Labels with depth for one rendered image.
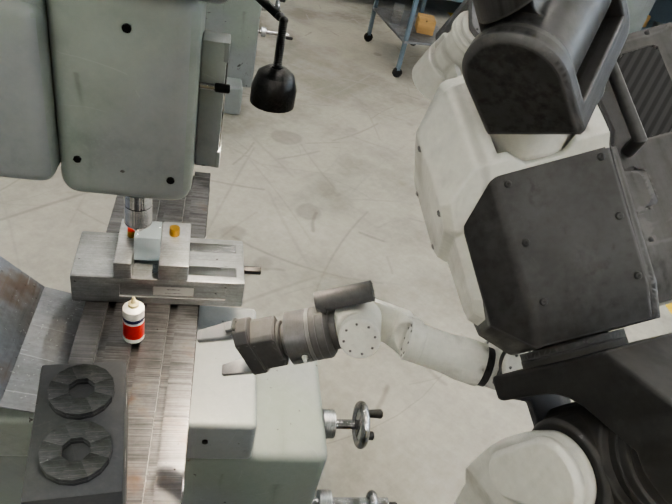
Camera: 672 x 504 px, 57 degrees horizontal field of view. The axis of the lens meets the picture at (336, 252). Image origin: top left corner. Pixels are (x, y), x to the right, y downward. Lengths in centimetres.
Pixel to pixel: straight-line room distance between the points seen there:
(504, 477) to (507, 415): 190
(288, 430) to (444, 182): 89
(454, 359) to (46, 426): 60
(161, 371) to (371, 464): 121
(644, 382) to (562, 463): 12
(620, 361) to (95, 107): 71
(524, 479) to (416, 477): 161
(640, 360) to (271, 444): 92
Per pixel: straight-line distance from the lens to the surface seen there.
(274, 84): 98
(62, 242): 302
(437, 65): 83
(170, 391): 121
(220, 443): 131
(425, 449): 241
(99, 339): 132
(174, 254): 132
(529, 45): 53
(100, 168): 96
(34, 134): 94
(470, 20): 80
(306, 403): 148
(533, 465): 72
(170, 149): 93
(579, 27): 58
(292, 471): 143
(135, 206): 109
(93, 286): 135
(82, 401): 96
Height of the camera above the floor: 188
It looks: 37 degrees down
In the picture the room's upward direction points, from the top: 14 degrees clockwise
